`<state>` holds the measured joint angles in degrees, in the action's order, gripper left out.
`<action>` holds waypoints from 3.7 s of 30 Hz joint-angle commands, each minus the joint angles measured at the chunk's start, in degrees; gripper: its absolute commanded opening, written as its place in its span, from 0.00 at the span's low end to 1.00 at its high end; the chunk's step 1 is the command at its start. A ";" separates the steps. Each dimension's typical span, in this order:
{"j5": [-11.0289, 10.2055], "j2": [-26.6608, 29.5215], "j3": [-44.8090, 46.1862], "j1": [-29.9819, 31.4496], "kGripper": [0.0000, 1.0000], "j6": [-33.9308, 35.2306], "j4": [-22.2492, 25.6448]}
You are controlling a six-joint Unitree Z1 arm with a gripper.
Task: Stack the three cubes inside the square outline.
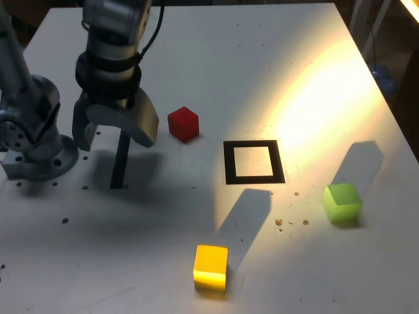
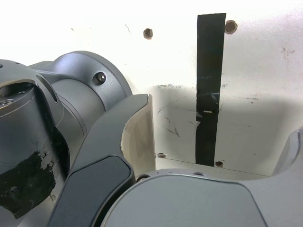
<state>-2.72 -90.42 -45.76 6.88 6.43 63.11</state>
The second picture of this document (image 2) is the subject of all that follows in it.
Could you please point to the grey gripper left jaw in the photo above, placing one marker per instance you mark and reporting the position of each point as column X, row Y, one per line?
column 99, row 146

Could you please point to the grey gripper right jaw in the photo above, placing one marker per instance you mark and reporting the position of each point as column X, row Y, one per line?
column 189, row 203

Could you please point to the black tape strip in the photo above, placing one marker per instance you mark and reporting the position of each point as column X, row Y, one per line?
column 209, row 59

